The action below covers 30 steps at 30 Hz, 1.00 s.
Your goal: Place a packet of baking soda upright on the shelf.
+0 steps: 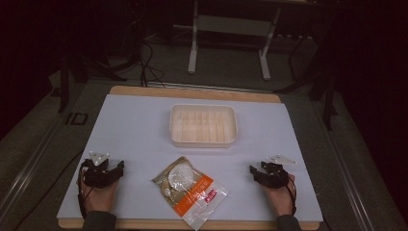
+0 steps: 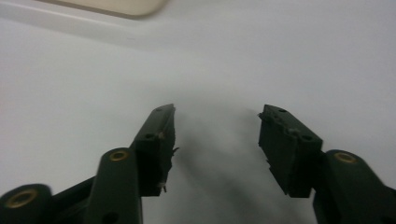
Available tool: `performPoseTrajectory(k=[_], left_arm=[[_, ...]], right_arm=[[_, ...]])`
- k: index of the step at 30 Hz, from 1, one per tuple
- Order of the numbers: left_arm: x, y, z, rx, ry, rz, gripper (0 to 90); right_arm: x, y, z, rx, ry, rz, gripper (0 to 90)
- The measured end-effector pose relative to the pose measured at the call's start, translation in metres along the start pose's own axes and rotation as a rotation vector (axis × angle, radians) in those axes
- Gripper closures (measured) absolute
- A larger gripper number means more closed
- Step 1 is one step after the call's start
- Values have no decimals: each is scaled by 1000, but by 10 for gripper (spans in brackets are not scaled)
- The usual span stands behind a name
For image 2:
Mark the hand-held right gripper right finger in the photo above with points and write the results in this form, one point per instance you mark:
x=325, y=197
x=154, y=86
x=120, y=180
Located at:
x=289, y=152

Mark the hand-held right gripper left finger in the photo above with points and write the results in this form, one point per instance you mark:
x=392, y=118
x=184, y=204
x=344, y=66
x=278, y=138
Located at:
x=154, y=149

